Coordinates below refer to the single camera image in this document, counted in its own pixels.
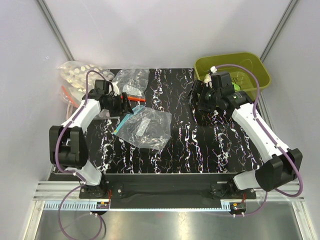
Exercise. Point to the clear orange-zipper bag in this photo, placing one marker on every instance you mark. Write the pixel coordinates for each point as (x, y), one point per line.
(132, 81)

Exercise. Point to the green vegetable toy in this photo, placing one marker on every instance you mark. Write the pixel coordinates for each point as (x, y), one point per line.
(236, 87)

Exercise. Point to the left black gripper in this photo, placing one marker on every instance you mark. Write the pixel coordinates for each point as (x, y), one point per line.
(125, 105)

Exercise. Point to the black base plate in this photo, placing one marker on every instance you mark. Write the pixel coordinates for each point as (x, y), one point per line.
(165, 191)

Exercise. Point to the white cauliflower toy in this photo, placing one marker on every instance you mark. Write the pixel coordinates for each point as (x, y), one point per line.
(208, 81)

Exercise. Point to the clear blue-zipper bag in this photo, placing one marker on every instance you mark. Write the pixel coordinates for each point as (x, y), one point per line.
(146, 128)

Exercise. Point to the clear red-zipper bag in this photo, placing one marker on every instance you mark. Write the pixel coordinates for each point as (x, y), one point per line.
(71, 95)

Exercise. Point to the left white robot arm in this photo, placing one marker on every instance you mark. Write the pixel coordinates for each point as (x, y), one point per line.
(67, 142)

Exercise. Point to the bag of white discs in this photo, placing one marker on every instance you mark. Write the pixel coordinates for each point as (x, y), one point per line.
(74, 72)

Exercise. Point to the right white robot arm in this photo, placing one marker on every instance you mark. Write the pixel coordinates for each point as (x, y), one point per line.
(280, 163)

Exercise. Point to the black marble pattern mat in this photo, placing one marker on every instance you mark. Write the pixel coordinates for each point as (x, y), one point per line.
(200, 142)

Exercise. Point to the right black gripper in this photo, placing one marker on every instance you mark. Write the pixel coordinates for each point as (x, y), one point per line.
(199, 87)

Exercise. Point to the olive green plastic bin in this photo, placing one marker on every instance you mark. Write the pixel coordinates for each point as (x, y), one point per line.
(242, 67)

